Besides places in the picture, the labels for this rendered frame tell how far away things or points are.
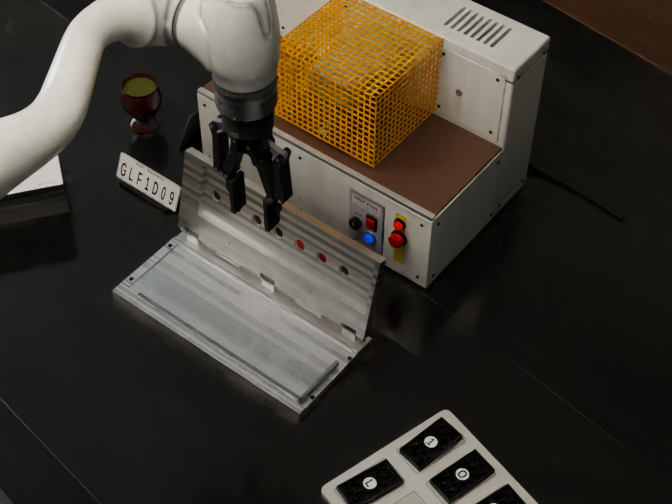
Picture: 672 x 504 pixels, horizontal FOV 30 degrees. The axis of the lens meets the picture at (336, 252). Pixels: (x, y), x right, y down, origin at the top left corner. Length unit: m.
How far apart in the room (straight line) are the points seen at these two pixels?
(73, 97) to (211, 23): 0.24
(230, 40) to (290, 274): 0.69
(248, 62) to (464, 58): 0.67
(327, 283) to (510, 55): 0.51
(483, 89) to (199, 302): 0.64
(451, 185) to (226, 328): 0.48
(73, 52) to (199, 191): 0.76
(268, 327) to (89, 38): 0.80
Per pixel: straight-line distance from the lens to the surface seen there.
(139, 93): 2.59
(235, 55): 1.67
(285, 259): 2.25
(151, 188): 2.49
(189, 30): 1.70
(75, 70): 1.57
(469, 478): 2.09
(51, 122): 1.47
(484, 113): 2.30
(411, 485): 2.08
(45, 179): 2.43
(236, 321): 2.26
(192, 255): 2.37
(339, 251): 2.16
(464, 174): 2.27
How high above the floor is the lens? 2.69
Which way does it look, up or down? 49 degrees down
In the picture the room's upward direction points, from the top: 1 degrees clockwise
